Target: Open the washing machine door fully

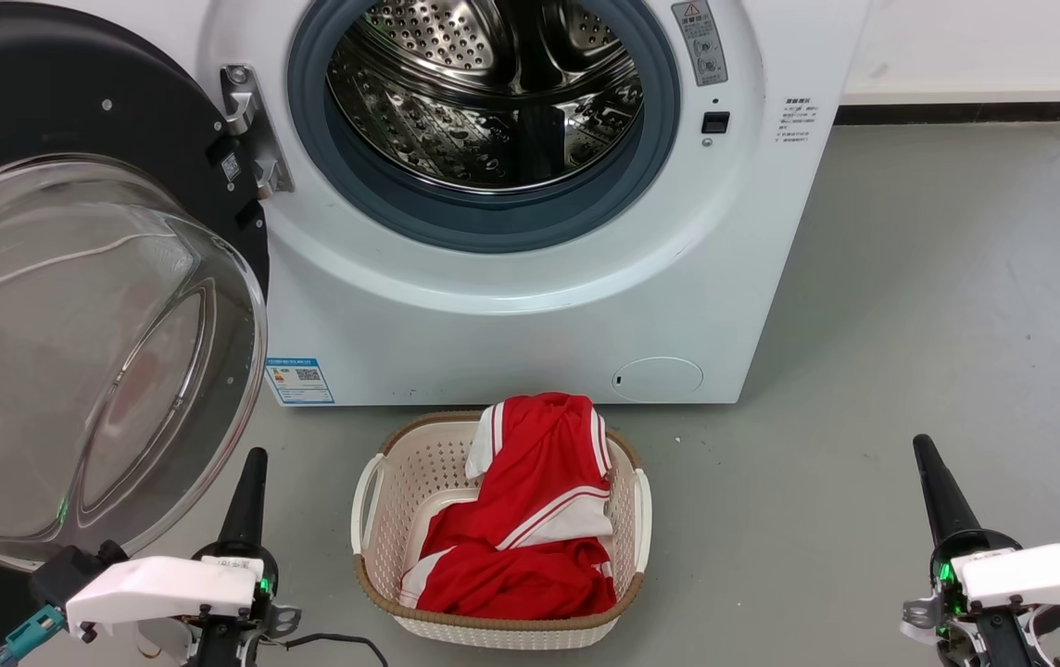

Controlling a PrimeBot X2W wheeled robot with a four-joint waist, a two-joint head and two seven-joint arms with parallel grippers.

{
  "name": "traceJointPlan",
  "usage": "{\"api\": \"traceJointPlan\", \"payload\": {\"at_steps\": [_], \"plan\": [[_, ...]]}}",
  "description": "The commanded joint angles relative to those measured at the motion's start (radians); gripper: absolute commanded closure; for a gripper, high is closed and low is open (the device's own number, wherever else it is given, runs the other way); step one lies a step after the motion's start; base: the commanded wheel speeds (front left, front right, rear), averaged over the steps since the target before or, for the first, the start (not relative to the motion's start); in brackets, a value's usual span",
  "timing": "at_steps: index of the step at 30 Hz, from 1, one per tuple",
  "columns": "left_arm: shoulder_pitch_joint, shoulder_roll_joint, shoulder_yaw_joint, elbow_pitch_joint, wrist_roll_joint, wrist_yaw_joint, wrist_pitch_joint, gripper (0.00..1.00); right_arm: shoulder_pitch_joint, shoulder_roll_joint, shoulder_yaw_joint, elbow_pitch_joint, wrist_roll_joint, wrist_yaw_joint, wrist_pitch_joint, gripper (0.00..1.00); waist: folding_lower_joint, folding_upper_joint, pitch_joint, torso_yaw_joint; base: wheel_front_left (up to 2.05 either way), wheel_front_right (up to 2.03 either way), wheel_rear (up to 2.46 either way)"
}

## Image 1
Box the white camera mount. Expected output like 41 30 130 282
65 554 264 640
952 544 1060 610

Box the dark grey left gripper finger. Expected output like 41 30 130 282
215 447 270 549

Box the round white filter cover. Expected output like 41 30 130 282
612 357 704 403

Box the white front-load washing machine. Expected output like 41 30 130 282
67 0 872 407

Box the thin black cable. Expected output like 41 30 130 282
284 633 390 667

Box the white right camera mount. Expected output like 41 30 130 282
952 544 1060 610

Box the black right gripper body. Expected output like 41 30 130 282
901 528 1060 667

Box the teal cable connector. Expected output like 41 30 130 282
0 604 66 666

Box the metal door hinge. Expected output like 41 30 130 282
220 63 296 197

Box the blue energy label sticker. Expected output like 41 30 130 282
265 357 335 406

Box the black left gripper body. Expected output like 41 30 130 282
183 545 302 667

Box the black skirting board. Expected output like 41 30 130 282
834 100 1060 126

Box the beige perforated laundry basket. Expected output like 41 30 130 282
350 410 653 650

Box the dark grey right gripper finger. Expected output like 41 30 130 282
912 434 985 549

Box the grey warning sticker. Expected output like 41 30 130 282
671 0 729 87

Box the red and white garment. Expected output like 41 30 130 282
398 393 619 620

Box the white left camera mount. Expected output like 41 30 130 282
65 554 264 640

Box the round dark glass washer door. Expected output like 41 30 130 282
0 0 271 664

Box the steel washer drum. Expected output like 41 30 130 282
326 0 647 195

